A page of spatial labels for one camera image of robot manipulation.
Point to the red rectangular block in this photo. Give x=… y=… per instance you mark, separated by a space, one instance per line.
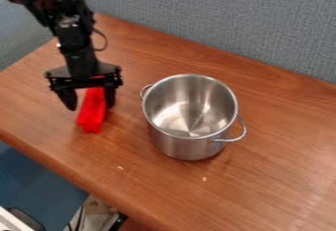
x=94 y=110

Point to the white object at corner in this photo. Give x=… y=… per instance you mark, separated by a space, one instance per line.
x=10 y=223

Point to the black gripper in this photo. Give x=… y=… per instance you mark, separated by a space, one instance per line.
x=83 y=71

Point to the black table leg frame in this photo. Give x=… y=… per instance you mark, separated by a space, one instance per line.
x=97 y=222

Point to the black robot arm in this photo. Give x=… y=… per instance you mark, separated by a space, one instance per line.
x=70 y=20

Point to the stainless steel pot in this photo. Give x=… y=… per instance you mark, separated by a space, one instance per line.
x=191 y=112

